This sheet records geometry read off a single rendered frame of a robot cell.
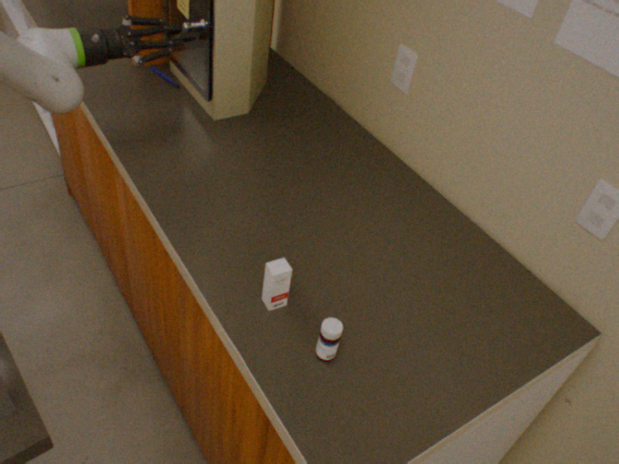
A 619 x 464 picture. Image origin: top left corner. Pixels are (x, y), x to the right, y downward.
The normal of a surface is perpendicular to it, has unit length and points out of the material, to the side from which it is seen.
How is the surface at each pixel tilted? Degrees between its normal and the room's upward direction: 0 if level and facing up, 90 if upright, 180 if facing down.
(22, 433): 0
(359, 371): 0
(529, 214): 90
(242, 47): 90
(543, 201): 90
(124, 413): 0
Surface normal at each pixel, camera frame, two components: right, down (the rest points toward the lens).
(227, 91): 0.55, 0.62
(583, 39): -0.83, 0.29
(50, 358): 0.14, -0.73
